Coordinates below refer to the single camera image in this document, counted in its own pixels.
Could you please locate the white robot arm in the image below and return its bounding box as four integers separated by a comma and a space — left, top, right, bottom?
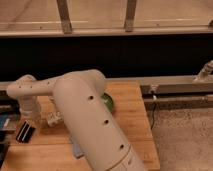
6, 69, 148, 171

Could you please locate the green bowl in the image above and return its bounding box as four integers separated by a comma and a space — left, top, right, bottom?
101, 93, 114, 112

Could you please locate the black white-striped eraser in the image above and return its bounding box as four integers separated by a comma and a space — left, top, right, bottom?
16, 122, 35, 143

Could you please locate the black cable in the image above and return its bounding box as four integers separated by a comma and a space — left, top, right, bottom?
146, 94, 159, 131

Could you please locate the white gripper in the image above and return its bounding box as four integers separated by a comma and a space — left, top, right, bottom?
19, 96, 41, 128

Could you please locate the blue sponge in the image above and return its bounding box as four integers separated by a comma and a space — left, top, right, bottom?
70, 138, 84, 159

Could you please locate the white rectangular box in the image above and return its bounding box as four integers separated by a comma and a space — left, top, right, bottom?
46, 111, 62, 127

